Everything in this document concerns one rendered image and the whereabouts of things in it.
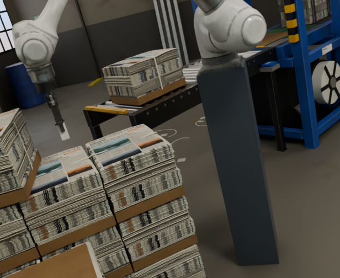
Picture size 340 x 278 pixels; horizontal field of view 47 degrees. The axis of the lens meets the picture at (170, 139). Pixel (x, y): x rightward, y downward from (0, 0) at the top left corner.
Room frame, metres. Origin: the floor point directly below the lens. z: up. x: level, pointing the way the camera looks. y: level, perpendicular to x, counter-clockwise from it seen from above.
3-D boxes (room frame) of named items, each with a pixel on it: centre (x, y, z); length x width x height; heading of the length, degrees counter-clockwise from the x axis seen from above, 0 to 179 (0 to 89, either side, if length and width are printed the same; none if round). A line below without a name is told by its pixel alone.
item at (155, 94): (2.29, 0.14, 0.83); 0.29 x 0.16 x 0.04; 36
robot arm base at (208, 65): (1.70, -0.30, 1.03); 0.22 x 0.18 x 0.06; 163
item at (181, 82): (2.42, -0.04, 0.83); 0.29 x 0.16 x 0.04; 36
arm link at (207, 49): (1.67, -0.30, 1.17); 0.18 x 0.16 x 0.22; 16
